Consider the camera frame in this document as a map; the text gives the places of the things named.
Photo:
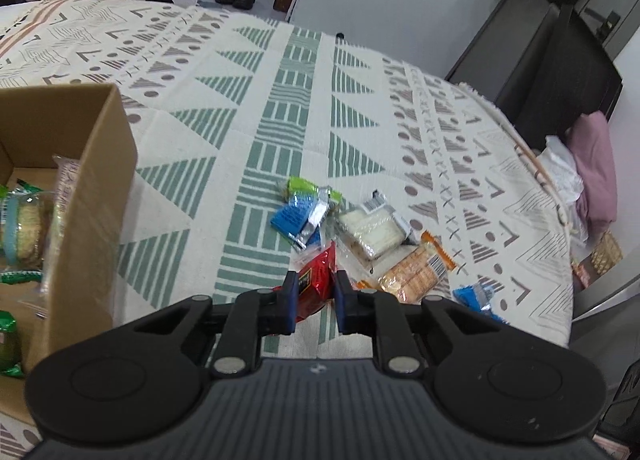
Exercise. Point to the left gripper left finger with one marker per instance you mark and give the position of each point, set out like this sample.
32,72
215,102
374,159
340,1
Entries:
285,313

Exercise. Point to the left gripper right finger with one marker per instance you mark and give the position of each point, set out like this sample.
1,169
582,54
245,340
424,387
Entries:
347,305

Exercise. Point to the red snack packet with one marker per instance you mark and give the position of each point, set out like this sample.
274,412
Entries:
315,279

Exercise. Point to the orange cracker packet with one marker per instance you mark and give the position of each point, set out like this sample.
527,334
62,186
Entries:
414,275

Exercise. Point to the blue snack packet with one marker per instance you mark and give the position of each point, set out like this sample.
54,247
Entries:
477,298

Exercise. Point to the white rice cracker packet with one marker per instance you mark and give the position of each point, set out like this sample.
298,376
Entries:
374,227

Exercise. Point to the small blue silver packet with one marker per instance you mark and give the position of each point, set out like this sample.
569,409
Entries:
300,219

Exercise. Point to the lime green snack packet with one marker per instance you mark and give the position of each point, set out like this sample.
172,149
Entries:
298,185

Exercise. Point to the patterned bed blanket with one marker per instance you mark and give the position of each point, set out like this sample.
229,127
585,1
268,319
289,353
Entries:
224,107

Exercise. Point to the white plastic bag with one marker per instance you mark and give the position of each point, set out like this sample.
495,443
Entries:
561,167

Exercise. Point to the brown cardboard box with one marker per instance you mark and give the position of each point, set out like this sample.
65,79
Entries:
75,141

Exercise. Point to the round cookies packet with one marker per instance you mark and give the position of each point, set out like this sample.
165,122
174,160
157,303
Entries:
27,214

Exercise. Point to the pink pillow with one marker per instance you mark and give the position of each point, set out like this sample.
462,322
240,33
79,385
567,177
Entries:
590,144

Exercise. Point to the black headboard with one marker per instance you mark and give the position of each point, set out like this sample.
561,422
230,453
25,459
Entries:
542,66

